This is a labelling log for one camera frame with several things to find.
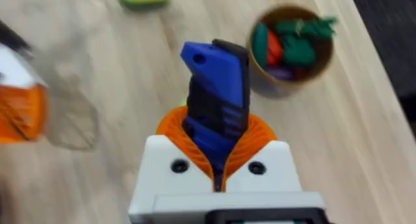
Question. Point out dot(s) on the blue electric screwdriver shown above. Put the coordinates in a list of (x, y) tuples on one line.
[(217, 81)]

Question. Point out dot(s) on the round tub with toys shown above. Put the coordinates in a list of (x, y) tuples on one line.
[(292, 48)]

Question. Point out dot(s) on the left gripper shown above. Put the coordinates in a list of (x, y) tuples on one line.
[(11, 39)]

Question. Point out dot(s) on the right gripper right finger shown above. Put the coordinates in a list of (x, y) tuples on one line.
[(273, 172)]

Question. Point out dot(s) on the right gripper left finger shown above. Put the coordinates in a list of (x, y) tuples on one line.
[(162, 172)]

